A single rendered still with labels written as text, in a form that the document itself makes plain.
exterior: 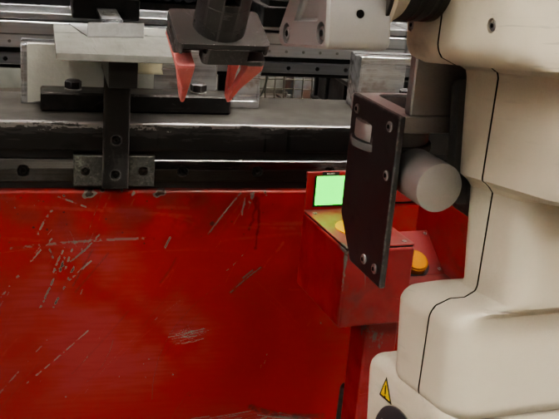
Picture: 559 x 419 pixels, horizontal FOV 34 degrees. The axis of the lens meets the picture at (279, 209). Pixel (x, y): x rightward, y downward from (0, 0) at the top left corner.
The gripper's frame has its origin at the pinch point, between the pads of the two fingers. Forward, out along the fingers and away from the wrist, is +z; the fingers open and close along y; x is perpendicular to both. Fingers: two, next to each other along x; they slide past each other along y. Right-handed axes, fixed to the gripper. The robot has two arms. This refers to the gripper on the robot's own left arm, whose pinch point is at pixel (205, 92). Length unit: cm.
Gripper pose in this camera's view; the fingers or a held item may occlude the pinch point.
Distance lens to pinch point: 106.9
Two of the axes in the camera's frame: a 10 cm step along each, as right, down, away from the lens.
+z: -2.2, 7.0, 6.8
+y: -9.4, 0.3, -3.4
